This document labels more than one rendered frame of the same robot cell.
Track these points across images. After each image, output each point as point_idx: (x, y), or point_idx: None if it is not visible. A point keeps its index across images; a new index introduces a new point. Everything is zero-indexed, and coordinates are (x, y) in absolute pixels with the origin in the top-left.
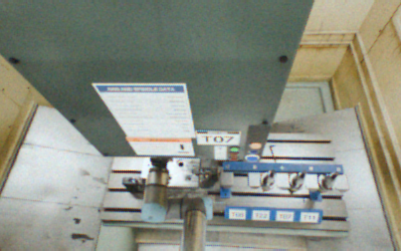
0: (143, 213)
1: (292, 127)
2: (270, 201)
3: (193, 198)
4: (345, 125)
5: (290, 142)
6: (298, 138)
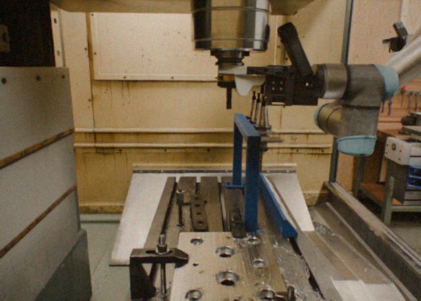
0: (391, 69)
1: (133, 229)
2: (258, 207)
3: (324, 111)
4: (152, 182)
5: (175, 194)
6: (170, 190)
